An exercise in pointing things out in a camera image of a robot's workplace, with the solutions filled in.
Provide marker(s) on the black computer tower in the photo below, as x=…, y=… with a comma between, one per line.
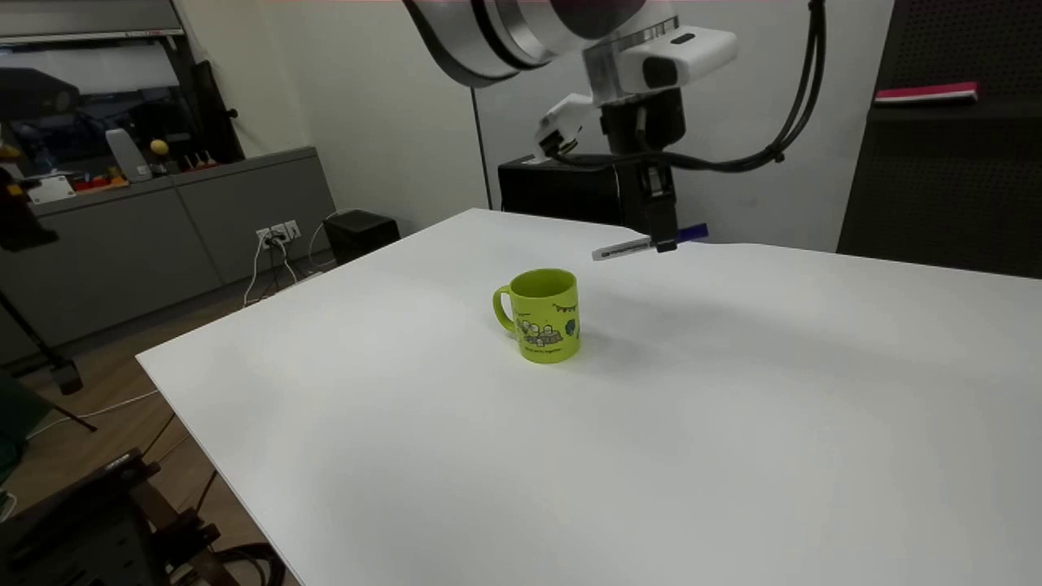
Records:
x=556, y=191

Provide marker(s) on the black equipment pile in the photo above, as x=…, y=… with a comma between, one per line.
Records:
x=99, y=532

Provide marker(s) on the white bottle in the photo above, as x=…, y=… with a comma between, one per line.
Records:
x=129, y=153

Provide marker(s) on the black tripod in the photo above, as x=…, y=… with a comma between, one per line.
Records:
x=34, y=312

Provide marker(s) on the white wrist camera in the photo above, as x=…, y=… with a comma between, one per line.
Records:
x=567, y=120

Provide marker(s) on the white wall socket strip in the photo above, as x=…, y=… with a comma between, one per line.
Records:
x=277, y=232

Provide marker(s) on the tall black shelf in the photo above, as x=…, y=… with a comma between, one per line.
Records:
x=947, y=182

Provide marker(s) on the green cup with print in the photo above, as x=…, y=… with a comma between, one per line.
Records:
x=545, y=320

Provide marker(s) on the yellow ball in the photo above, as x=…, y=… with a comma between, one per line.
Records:
x=160, y=146

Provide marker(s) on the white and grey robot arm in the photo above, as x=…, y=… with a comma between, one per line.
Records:
x=509, y=33

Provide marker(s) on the grey low cabinet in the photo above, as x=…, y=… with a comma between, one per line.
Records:
x=140, y=247

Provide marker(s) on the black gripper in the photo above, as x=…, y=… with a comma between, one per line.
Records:
x=646, y=124

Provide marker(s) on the small black box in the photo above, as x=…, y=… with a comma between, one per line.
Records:
x=364, y=232

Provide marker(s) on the pink flat item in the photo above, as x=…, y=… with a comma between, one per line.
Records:
x=925, y=92

